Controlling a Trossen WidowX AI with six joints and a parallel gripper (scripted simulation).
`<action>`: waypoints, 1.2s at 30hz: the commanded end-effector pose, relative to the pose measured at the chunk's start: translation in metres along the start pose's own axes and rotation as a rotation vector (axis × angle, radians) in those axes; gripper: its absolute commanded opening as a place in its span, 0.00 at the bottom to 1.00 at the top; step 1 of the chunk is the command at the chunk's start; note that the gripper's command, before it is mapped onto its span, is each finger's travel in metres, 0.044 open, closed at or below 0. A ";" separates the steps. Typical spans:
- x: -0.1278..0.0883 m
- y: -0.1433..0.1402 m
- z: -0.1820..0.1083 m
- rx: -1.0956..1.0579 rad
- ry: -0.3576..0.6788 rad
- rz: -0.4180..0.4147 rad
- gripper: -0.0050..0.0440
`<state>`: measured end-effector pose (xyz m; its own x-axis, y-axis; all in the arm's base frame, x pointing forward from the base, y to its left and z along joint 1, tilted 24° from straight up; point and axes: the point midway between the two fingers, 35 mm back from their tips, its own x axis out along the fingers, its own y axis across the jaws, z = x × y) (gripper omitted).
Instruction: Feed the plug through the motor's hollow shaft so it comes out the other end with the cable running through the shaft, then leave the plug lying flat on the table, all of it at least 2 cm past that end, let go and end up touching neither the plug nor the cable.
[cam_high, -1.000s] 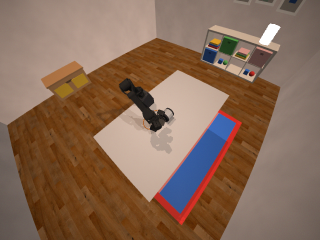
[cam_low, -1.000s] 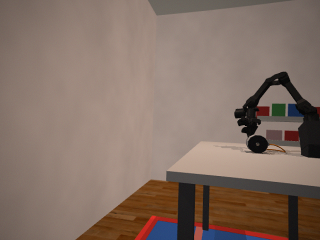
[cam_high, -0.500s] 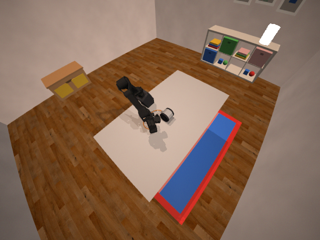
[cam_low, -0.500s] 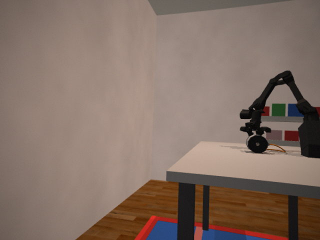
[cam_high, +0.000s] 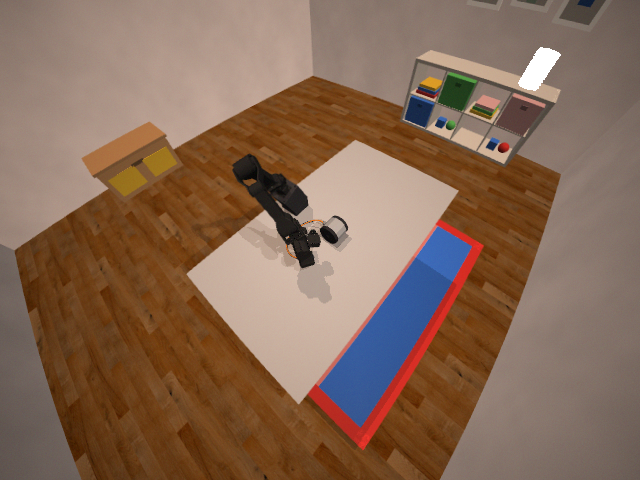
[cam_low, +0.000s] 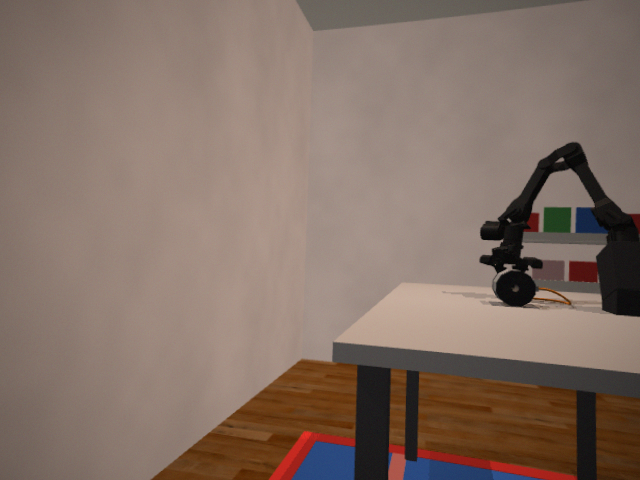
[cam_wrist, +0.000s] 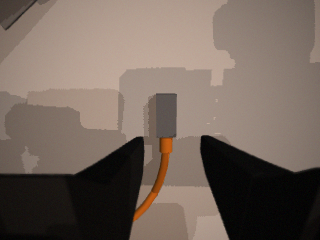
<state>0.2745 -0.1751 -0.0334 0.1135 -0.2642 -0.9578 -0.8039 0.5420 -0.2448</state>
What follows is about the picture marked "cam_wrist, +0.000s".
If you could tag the grey plug with orange cable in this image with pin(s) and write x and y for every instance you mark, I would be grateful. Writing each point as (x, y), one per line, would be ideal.
(166, 122)

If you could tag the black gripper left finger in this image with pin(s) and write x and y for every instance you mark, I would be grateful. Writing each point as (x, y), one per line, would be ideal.
(98, 203)

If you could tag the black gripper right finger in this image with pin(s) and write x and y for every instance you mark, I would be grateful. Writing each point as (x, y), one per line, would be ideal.
(258, 200)

